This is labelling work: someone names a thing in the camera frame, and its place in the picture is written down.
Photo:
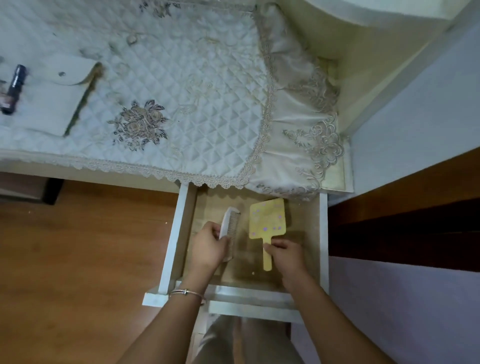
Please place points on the person's right hand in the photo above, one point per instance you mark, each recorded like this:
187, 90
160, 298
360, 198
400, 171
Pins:
288, 258

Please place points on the person's left hand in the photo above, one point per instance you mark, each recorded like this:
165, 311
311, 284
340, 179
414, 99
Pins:
207, 249

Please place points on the person's left thumb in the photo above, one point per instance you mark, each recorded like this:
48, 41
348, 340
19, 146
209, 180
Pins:
224, 242

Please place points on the person's right thumb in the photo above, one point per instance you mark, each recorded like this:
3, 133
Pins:
270, 249

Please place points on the white hair comb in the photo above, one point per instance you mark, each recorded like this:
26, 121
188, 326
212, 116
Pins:
229, 227

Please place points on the yellow dotted hand mirror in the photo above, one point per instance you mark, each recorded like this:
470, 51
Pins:
267, 225

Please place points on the person's right forearm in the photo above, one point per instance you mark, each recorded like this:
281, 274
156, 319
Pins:
330, 324

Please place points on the person's left forearm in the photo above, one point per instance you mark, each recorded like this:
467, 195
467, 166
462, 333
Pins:
165, 324

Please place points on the white wooden drawer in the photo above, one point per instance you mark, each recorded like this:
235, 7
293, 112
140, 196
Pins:
243, 258

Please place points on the silver wrist bangle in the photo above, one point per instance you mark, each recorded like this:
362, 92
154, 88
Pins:
186, 292

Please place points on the person's beige trousers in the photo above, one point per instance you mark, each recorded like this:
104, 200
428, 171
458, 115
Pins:
243, 343

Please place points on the dark brown wooden furniture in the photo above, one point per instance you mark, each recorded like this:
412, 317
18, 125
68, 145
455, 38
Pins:
405, 213

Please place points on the quilted embroidered lace table cover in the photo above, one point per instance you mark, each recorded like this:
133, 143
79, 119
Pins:
180, 86

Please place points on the white dressing table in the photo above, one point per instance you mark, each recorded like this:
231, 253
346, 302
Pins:
348, 75

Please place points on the white fabric pouch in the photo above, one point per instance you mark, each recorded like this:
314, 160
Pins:
52, 95

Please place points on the dark cosmetic tube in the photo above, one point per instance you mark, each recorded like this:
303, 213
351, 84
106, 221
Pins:
14, 89

